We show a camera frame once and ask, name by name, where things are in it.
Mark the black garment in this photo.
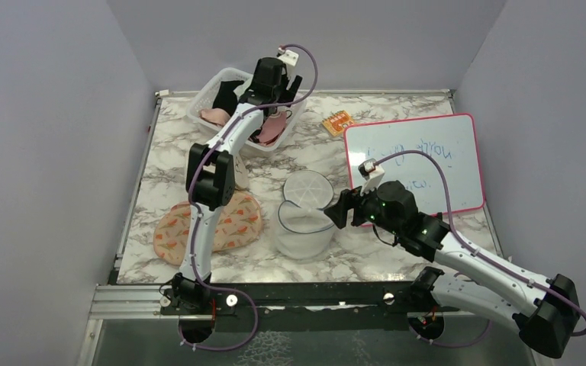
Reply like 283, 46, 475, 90
212, 80, 244, 116

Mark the dusty pink black-trimmed bra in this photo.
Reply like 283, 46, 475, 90
250, 111, 289, 146

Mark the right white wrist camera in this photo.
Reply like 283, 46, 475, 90
358, 159, 385, 196

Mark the white plastic basket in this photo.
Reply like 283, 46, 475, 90
186, 67, 307, 157

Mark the orange card pack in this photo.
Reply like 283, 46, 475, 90
322, 110, 355, 136

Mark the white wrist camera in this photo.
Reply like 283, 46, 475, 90
358, 159, 385, 196
277, 47, 299, 68

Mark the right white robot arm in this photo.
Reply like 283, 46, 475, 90
324, 181, 581, 358

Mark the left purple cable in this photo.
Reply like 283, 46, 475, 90
177, 43, 320, 353

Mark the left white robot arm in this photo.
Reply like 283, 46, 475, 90
166, 53, 306, 314

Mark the beige bra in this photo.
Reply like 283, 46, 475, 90
199, 108, 231, 127

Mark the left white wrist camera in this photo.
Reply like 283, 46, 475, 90
277, 47, 299, 68

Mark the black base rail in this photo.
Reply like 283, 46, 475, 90
160, 281, 443, 332

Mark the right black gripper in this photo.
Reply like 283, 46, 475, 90
325, 178, 402, 236

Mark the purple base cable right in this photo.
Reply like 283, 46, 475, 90
407, 272, 494, 351

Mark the pink framed whiteboard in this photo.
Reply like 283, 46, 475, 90
343, 114, 485, 214

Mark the cream cylindrical laundry bag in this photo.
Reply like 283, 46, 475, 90
234, 155, 250, 191

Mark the floral orange laundry bag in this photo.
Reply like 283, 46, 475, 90
153, 191, 263, 266

